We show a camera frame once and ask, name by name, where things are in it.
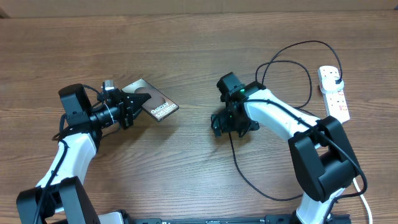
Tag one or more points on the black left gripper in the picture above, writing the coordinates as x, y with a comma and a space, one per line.
129, 108

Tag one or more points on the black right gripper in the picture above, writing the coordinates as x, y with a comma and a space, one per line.
221, 116

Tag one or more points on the Galaxy smartphone with reflective screen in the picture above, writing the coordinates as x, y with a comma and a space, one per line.
158, 106

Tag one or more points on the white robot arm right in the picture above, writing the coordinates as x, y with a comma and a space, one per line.
324, 162

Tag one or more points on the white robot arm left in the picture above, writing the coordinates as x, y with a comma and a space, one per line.
79, 137

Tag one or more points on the white charger plug adapter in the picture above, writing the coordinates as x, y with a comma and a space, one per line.
331, 84

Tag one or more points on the white power strip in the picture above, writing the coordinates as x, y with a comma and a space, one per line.
335, 103

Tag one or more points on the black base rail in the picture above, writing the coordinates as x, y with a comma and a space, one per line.
268, 219

